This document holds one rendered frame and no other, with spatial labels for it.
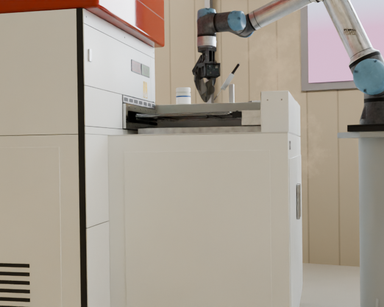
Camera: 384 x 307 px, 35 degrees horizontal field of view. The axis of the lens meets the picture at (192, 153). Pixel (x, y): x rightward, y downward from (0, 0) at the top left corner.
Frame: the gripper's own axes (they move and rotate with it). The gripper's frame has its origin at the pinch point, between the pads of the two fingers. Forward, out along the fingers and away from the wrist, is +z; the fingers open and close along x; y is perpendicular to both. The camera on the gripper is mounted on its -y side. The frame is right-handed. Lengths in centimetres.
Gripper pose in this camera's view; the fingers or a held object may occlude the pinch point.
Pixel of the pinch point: (205, 98)
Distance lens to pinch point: 245.0
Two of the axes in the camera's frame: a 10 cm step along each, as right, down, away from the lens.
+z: 0.1, 10.0, 0.1
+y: 4.0, 0.1, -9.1
